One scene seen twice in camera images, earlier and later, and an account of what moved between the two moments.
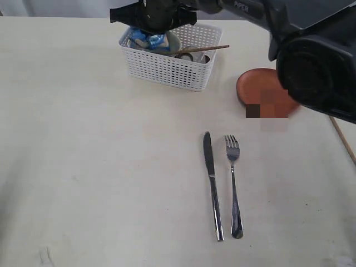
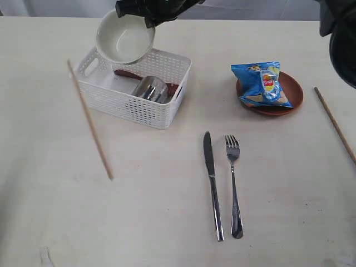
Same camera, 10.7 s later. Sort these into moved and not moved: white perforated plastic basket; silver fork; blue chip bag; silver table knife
Moved: blue chip bag; white perforated plastic basket
Not moved: silver table knife; silver fork
